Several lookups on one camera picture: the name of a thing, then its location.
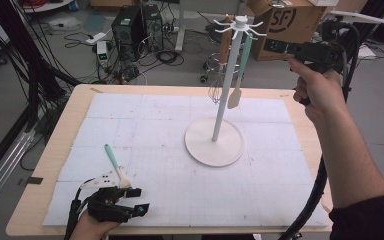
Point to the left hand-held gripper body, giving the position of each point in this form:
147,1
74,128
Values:
106,208

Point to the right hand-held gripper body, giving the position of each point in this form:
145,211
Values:
326,55

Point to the white utensil stand with hooks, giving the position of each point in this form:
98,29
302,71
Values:
213,150

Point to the person's left hand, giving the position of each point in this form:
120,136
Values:
90,230

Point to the person's right hand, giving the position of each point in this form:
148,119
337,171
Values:
320,93

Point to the cardboard box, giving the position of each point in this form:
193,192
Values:
280,26

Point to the white flat board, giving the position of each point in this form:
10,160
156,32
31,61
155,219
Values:
367,52

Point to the white keyboard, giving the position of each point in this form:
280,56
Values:
323,2

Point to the chrome stool with black seat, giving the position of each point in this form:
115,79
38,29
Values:
210,38

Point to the white foam mat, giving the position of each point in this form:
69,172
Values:
146,116

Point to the black tape strip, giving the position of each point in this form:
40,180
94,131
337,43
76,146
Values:
34,180

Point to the slim dark computer tower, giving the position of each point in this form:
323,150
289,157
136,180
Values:
153,26

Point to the small device with green display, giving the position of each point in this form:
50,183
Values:
102,53

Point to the large black computer tower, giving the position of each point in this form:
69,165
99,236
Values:
126,36

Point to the white power strip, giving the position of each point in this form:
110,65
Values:
96,38

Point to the person's black sleeve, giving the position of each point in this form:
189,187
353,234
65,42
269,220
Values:
370,220

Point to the white round table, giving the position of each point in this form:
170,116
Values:
46,6

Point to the white metal post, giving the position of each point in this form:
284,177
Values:
180,26

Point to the aluminium rail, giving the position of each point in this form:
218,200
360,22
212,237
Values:
3,170

